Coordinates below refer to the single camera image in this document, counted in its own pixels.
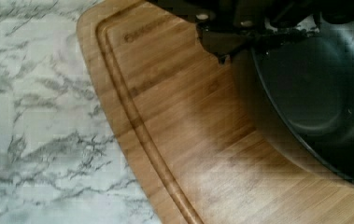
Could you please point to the bamboo cutting board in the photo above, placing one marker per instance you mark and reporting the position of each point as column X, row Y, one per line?
column 181, row 125

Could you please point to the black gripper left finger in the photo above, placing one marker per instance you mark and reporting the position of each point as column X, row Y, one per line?
column 222, row 40

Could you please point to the black bowl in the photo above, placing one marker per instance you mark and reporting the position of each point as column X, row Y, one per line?
column 300, row 97

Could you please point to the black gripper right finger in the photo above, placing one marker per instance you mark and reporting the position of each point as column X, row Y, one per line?
column 271, row 37

